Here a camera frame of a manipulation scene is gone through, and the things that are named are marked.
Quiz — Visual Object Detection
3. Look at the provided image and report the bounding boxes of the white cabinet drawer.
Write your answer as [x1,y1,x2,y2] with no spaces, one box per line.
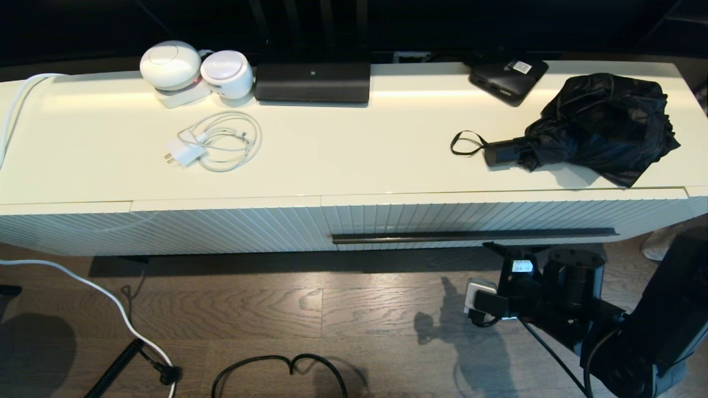
[321,188,689,252]

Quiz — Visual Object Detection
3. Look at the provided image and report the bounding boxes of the black umbrella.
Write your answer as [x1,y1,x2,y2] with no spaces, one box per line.
[450,72,681,188]

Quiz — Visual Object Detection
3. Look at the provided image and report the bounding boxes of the white ribbed tv cabinet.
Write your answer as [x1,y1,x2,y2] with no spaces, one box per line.
[0,60,708,258]

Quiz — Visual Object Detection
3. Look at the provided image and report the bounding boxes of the beige curtain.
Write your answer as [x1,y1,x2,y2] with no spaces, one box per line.
[642,224,681,261]

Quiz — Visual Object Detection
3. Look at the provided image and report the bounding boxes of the black set-top box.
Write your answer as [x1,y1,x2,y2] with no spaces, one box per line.
[469,58,549,107]

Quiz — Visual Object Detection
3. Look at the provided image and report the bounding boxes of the black rectangular speaker bar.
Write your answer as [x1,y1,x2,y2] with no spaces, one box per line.
[254,62,371,104]

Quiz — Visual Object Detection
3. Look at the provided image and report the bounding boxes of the small white round device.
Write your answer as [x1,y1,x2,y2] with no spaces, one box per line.
[200,50,255,100]

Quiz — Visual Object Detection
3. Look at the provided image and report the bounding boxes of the white charger plug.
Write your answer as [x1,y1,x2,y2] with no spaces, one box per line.
[164,138,206,167]

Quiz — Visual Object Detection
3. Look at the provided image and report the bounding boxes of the white flat box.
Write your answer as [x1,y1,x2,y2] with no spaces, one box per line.
[155,83,212,109]

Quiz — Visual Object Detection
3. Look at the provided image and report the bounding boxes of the large white round device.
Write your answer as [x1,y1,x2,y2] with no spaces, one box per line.
[139,40,202,92]

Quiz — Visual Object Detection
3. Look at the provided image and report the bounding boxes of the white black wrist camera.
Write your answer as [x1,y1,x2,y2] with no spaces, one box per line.
[464,279,511,328]

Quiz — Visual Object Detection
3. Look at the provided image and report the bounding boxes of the black looped cable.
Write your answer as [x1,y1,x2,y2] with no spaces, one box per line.
[211,354,349,398]

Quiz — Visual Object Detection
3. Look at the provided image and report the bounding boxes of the white coiled charger cable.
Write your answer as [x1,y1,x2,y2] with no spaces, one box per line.
[177,111,263,173]

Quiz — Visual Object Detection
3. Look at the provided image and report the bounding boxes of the white power cable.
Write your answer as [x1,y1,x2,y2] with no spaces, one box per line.
[0,259,178,398]

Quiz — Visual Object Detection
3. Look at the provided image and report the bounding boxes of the black coiled cable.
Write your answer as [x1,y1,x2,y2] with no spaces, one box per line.
[83,338,183,398]

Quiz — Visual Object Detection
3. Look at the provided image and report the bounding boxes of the thick white cable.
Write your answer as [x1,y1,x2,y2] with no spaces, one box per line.
[0,73,67,166]

